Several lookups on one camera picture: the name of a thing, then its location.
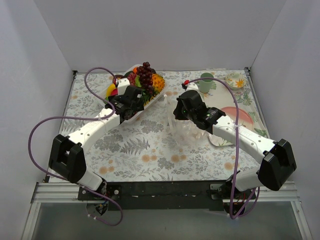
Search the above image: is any light red grape bunch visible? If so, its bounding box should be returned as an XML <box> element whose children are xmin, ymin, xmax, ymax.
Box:
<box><xmin>127</xmin><ymin>72</ymin><xmax>137</xmax><ymax>86</ymax></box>

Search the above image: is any clear zip top bag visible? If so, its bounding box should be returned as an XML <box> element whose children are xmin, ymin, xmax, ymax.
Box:
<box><xmin>164</xmin><ymin>94</ymin><xmax>209</xmax><ymax>147</ymax></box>

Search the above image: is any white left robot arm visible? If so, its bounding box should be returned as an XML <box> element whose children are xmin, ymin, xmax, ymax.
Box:
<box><xmin>49</xmin><ymin>85</ymin><xmax>144</xmax><ymax>200</ymax></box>

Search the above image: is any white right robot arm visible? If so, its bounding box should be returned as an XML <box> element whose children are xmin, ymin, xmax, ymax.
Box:
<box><xmin>173</xmin><ymin>90</ymin><xmax>297</xmax><ymax>199</ymax></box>

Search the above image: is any white fruit basket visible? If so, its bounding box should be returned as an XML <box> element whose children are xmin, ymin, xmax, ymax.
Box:
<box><xmin>98</xmin><ymin>64</ymin><xmax>168</xmax><ymax>123</ymax></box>

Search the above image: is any yellow banana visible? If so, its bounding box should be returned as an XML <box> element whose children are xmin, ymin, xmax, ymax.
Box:
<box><xmin>105</xmin><ymin>83</ymin><xmax>117</xmax><ymax>97</ymax></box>

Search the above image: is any dark mangosteen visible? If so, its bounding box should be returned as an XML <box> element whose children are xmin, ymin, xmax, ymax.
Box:
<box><xmin>112</xmin><ymin>74</ymin><xmax>124</xmax><ymax>84</ymax></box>

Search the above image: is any dark purple grape bunch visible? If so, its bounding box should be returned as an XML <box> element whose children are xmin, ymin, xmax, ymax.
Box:
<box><xmin>136</xmin><ymin>62</ymin><xmax>155</xmax><ymax>95</ymax></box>

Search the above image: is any orange pineapple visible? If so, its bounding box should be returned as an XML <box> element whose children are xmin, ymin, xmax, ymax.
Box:
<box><xmin>152</xmin><ymin>73</ymin><xmax>165</xmax><ymax>94</ymax></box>

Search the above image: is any green cup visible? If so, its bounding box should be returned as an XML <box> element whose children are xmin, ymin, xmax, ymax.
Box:
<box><xmin>199</xmin><ymin>72</ymin><xmax>214</xmax><ymax>94</ymax></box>

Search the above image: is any floral tablecloth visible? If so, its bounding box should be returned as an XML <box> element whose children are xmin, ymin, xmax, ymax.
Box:
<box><xmin>66</xmin><ymin>70</ymin><xmax>253</xmax><ymax>182</ymax></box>

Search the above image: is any floral bowl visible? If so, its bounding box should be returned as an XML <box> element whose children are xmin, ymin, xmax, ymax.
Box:
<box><xmin>225</xmin><ymin>72</ymin><xmax>247</xmax><ymax>90</ymax></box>

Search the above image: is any pink plate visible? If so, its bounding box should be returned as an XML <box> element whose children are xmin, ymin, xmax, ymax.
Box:
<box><xmin>221</xmin><ymin>106</ymin><xmax>254</xmax><ymax>131</ymax></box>

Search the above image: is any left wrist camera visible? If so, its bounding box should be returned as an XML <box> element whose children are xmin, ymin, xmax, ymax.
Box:
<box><xmin>117</xmin><ymin>78</ymin><xmax>130</xmax><ymax>95</ymax></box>

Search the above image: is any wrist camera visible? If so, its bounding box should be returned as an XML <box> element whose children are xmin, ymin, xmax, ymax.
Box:
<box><xmin>117</xmin><ymin>78</ymin><xmax>130</xmax><ymax>95</ymax></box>
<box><xmin>181</xmin><ymin>80</ymin><xmax>199</xmax><ymax>92</ymax></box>

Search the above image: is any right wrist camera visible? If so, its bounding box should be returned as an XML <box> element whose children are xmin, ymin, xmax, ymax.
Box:
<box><xmin>181</xmin><ymin>80</ymin><xmax>199</xmax><ymax>92</ymax></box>

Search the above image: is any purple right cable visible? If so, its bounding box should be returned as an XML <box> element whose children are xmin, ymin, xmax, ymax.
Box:
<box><xmin>187</xmin><ymin>77</ymin><xmax>261</xmax><ymax>220</ymax></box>

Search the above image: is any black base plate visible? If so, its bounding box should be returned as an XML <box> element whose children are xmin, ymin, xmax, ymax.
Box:
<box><xmin>77</xmin><ymin>180</ymin><xmax>251</xmax><ymax>211</ymax></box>

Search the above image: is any aluminium frame rail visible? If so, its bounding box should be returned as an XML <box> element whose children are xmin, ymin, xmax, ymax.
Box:
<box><xmin>31</xmin><ymin>182</ymin><xmax>83</xmax><ymax>204</ymax></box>

